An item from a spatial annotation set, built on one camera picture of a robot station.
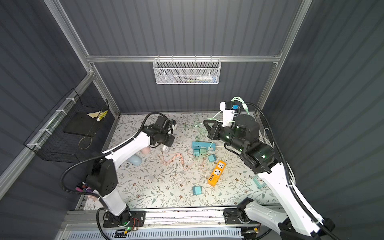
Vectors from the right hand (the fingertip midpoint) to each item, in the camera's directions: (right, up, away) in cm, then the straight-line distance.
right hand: (206, 121), depth 58 cm
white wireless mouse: (-21, -14, +25) cm, 36 cm away
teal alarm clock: (+32, -34, +25) cm, 52 cm away
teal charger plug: (-4, -18, +36) cm, 40 cm away
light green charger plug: (+1, -18, +37) cm, 41 cm away
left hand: (-17, -10, +30) cm, 36 cm away
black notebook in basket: (-64, 0, +19) cm, 67 cm away
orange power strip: (+8, -29, +29) cm, 42 cm away
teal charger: (-3, -37, +23) cm, 43 cm away
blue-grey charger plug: (+6, -22, +36) cm, 42 cm away
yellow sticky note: (-60, +5, +24) cm, 65 cm away
